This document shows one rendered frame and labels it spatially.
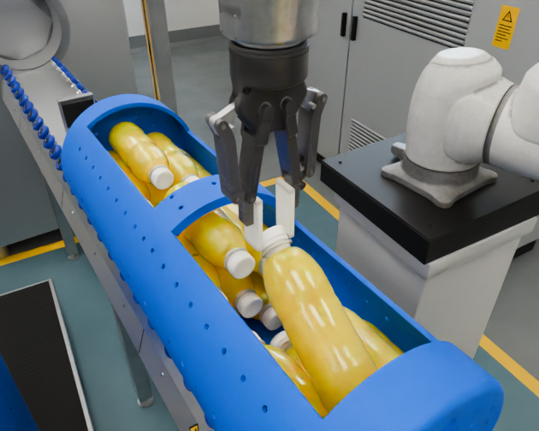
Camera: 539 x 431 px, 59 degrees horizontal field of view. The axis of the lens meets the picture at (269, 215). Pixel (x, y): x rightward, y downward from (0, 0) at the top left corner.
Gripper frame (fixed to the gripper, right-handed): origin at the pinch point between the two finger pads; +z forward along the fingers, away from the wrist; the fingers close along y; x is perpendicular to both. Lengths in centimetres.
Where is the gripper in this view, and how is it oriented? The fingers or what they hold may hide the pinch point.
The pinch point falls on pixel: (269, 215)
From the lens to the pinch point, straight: 56.1
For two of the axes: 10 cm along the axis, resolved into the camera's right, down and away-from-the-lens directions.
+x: 5.5, 4.9, -6.8
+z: 0.0, 8.1, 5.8
